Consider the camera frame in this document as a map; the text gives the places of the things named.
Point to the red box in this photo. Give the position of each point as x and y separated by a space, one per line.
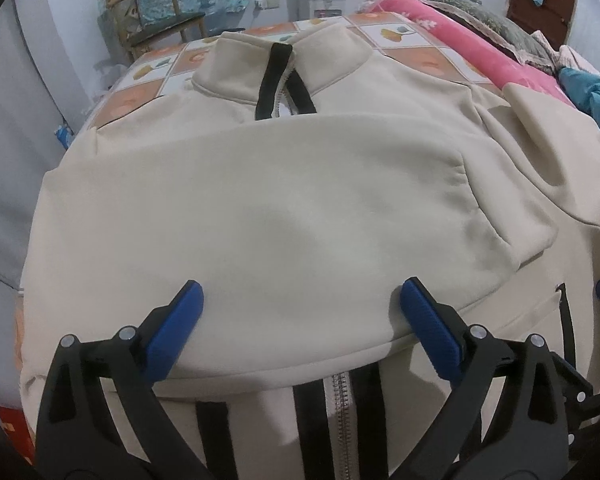
17 435

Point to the grey-green patterned blanket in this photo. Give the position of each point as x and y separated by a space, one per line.
510 30

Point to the checkered leaf print bed sheet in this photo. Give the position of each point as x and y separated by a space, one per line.
410 60

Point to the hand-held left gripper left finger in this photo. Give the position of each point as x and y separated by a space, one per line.
176 327

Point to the wooden chair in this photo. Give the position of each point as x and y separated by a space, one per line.
167 22

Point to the blue packet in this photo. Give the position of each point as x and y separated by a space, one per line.
64 136

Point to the white water dispenser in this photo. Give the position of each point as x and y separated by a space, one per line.
322 7

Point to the white wall socket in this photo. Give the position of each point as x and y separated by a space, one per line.
266 2

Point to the white plastic bag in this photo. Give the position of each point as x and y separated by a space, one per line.
105 72

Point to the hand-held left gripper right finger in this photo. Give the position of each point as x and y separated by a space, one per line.
430 327

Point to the cream zip jacket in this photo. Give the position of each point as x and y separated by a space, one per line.
280 210

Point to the pink flower print blanket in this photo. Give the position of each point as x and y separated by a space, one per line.
480 55

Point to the brown wooden door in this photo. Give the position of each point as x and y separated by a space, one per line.
557 10

